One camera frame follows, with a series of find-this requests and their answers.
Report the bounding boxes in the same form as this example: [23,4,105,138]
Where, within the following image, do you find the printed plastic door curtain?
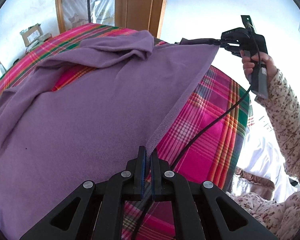
[61,0,118,32]

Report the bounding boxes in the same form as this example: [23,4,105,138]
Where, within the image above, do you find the black cable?
[132,22,261,240]

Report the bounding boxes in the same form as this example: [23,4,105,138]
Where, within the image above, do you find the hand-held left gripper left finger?
[19,145,147,240]

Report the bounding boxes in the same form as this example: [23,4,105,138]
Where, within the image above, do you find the person's right forearm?
[254,69,300,189]

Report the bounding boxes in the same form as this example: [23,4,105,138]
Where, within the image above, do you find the person's right hand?
[241,50,277,82]

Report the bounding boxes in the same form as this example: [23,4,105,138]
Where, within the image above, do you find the purple fleece pants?
[0,30,220,233]

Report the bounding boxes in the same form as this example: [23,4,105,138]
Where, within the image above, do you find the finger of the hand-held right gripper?
[174,37,222,47]

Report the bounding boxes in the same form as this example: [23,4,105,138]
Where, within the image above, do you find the wooden door frame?
[54,0,66,34]

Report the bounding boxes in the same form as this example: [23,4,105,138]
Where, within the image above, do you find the person's floral jacket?
[230,187,300,240]

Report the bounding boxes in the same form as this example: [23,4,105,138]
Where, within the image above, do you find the white cloth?
[236,116,294,202]

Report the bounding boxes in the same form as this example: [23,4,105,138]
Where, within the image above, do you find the pink plaid bed sheet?
[0,23,250,240]

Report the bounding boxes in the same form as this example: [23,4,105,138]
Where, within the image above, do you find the brown cardboard box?
[20,24,44,47]

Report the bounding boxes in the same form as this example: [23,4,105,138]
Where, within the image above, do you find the brown fleece cloth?
[234,167,275,200]

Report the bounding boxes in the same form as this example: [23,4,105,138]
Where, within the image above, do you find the wooden door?
[114,0,171,39]

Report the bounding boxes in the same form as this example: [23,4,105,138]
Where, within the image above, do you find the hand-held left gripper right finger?
[150,148,279,240]

